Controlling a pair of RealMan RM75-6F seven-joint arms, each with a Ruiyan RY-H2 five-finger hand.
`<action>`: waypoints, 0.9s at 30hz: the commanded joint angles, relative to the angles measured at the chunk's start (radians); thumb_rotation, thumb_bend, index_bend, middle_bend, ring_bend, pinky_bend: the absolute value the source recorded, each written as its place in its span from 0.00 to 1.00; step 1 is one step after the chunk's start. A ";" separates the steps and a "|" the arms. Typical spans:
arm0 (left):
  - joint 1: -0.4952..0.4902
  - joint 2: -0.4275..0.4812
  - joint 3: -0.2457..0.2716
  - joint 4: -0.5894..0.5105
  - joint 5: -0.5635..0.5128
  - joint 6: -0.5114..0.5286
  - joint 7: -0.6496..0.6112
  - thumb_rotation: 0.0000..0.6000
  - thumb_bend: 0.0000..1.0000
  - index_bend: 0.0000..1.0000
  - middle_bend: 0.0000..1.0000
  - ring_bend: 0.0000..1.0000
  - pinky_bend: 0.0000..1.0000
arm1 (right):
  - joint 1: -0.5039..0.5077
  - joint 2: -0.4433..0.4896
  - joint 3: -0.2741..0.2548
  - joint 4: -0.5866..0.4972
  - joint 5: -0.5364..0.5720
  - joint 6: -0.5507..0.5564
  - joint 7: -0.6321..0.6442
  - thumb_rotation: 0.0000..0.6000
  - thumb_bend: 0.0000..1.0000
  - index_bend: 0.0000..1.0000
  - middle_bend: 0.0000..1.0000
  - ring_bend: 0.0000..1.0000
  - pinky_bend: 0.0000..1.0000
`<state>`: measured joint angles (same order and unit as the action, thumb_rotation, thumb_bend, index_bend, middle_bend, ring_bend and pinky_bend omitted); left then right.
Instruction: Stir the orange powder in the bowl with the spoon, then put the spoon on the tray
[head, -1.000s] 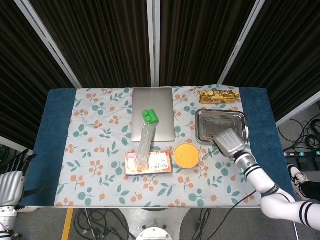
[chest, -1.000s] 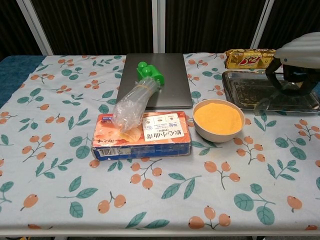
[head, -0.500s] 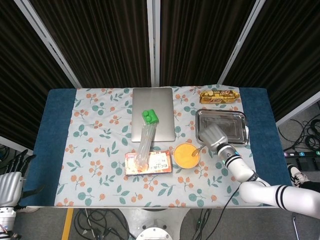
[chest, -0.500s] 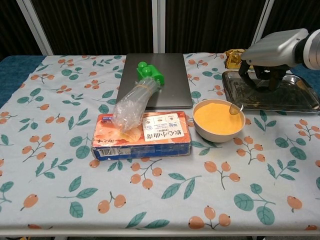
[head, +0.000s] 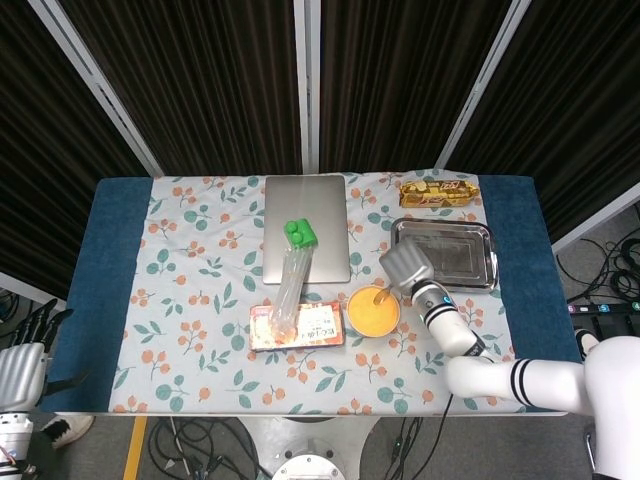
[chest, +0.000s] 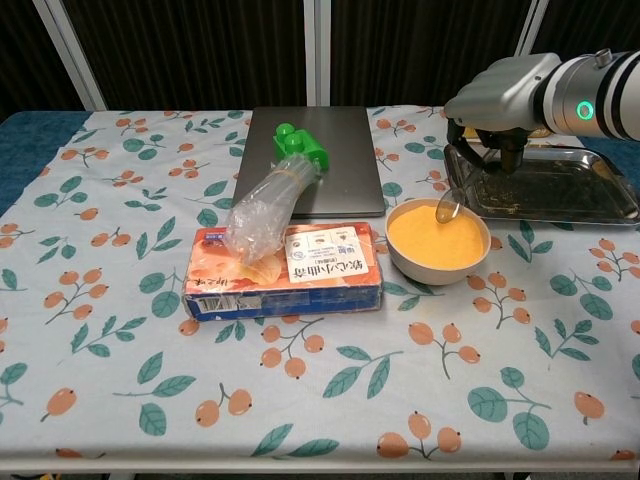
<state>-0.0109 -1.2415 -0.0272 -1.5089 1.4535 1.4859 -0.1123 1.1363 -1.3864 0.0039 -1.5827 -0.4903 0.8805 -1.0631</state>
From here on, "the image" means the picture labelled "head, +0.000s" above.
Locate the blue felt table cover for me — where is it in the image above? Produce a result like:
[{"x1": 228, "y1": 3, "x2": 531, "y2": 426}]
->
[{"x1": 39, "y1": 174, "x2": 586, "y2": 415}]

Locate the dark ribbed partition panel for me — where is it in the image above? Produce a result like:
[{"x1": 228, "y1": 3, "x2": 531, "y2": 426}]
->
[
  {"x1": 0, "y1": 0, "x2": 147, "y2": 301},
  {"x1": 319, "y1": 0, "x2": 514, "y2": 172},
  {"x1": 59, "y1": 0, "x2": 304, "y2": 176},
  {"x1": 446, "y1": 0, "x2": 640, "y2": 242}
]

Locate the black power strip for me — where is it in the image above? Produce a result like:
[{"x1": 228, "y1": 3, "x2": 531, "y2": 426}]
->
[{"x1": 567, "y1": 301, "x2": 640, "y2": 317}]

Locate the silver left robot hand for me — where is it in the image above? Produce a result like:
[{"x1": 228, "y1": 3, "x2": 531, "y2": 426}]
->
[{"x1": 0, "y1": 299, "x2": 91, "y2": 416}]

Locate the beige bowl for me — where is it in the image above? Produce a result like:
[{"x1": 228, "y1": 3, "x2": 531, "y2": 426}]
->
[{"x1": 346, "y1": 284, "x2": 403, "y2": 339}]

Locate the white partition post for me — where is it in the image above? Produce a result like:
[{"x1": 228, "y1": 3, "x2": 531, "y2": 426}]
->
[
  {"x1": 27, "y1": 0, "x2": 164, "y2": 177},
  {"x1": 292, "y1": 0, "x2": 321, "y2": 174},
  {"x1": 433, "y1": 0, "x2": 532, "y2": 171}
]

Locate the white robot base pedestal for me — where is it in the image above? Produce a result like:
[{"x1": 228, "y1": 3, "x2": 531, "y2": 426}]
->
[{"x1": 240, "y1": 414, "x2": 380, "y2": 480}]

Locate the floral print tablecloth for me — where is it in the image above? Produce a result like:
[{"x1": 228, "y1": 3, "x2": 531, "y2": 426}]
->
[{"x1": 110, "y1": 171, "x2": 521, "y2": 416}]

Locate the grey closed laptop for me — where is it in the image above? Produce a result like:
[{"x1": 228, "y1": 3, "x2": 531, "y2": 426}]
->
[{"x1": 262, "y1": 174, "x2": 352, "y2": 285}]

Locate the gold snack package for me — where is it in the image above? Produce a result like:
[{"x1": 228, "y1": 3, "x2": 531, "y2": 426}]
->
[{"x1": 398, "y1": 179, "x2": 481, "y2": 209}]

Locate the clear plastic tube bag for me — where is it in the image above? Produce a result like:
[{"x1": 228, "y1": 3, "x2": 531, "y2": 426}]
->
[{"x1": 269, "y1": 244, "x2": 317, "y2": 337}]

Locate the stainless steel tray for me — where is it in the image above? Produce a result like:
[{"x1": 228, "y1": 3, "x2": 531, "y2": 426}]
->
[{"x1": 389, "y1": 217, "x2": 500, "y2": 293}]

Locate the black floor cable bundle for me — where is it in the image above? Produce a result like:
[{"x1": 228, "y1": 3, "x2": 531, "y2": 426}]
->
[
  {"x1": 147, "y1": 416, "x2": 274, "y2": 480},
  {"x1": 556, "y1": 238, "x2": 640, "y2": 303}
]

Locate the green toy building block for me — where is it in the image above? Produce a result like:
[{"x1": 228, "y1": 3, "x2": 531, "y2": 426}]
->
[{"x1": 283, "y1": 218, "x2": 320, "y2": 250}]

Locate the white and black sneaker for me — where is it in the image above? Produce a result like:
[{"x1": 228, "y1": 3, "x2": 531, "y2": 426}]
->
[
  {"x1": 573, "y1": 328, "x2": 602, "y2": 359},
  {"x1": 41, "y1": 413, "x2": 96, "y2": 450}
]

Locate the orange and blue cookie box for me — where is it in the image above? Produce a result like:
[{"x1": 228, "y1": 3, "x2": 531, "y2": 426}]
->
[{"x1": 248, "y1": 301, "x2": 347, "y2": 353}]

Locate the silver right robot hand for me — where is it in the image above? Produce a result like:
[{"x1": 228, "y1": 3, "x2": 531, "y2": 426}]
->
[{"x1": 378, "y1": 238, "x2": 436, "y2": 297}]

